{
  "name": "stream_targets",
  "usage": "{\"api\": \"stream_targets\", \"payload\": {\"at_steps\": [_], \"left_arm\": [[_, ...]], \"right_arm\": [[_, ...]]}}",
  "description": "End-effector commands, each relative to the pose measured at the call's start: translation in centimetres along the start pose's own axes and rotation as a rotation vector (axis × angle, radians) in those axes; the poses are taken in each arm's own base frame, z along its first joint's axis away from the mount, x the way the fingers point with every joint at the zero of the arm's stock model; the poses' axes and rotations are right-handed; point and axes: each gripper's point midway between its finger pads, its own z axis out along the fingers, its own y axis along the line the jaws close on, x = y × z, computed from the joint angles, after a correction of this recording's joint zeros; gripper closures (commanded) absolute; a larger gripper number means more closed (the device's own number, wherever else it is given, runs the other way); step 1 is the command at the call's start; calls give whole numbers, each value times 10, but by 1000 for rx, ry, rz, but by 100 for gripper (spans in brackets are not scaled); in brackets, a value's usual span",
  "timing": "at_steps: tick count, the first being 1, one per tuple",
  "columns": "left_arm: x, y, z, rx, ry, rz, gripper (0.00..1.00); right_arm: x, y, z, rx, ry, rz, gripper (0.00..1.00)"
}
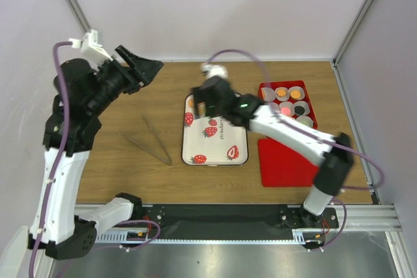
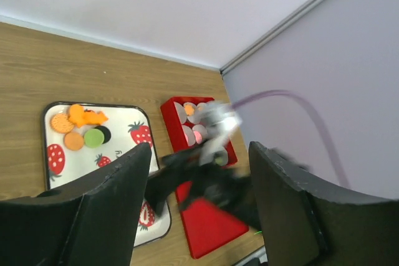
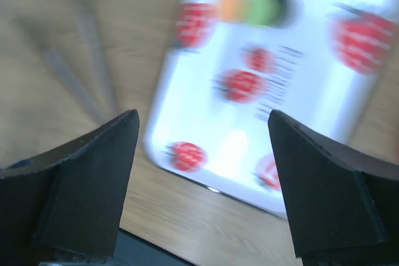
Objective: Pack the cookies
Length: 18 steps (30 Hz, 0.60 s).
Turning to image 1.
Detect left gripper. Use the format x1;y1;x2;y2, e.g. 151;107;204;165
89;44;165;113

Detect orange flower cookie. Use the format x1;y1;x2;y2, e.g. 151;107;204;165
276;88;287;98

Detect pink cookie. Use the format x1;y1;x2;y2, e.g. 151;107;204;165
280;107;292;117

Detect red cookie box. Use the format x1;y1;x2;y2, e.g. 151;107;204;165
258;80;318;129

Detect round waffle cookie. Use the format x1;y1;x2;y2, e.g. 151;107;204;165
290;90;302;100

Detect metal serving tongs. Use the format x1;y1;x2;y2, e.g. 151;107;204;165
120;114;173;167

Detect black cookie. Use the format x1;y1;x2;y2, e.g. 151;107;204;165
295;105;306;115

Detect red box lid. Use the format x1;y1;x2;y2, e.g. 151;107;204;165
257;138;319;188

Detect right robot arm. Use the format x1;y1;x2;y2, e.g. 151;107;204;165
191;76;354;227

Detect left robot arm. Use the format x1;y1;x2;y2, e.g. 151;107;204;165
28;46;164;260

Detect white strawberry tray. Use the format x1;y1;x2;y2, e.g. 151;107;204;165
181;94;249;166

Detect white paper cup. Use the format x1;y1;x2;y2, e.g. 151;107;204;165
279;102;295;117
289;86;305;101
261;87;276;102
275;87;290;102
294;101;310;117
296;115;314;128

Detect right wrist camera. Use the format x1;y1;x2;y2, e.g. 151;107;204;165
201;63;228;79

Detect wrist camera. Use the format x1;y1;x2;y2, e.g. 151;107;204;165
68;29;113;66
201;63;228;79

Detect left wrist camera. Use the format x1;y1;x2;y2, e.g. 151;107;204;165
68;29;113;66

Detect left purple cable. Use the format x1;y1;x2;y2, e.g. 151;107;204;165
27;40;161;277

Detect purple cable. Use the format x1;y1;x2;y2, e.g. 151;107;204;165
207;49;386;249
27;40;161;277

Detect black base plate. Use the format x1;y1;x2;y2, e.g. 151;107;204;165
144;204;341;241

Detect right cable duct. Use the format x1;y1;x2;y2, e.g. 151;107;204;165
292;227;344;245

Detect cable duct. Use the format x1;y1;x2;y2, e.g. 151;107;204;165
292;227;344;245
95;227;149;244

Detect left cable duct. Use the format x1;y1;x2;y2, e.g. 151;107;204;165
95;227;149;244

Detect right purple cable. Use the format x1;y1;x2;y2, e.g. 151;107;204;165
207;49;386;249

